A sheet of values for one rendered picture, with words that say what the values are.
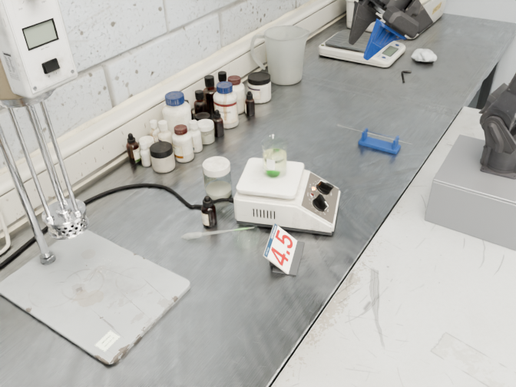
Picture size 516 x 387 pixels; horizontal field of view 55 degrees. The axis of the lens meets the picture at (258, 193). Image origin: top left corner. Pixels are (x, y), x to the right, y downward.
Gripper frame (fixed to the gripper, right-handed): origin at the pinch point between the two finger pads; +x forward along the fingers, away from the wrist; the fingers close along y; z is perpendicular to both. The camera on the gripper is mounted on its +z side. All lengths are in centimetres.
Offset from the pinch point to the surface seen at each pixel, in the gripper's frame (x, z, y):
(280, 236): 37.1, -1.2, -18.2
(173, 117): 41, -20, 24
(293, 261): 38.4, 1.4, -22.7
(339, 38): 12, 32, 77
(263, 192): 33.0, -6.1, -11.6
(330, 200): 29.7, 8.4, -10.4
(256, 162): 32.6, -5.7, -1.0
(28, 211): 52, -44, -14
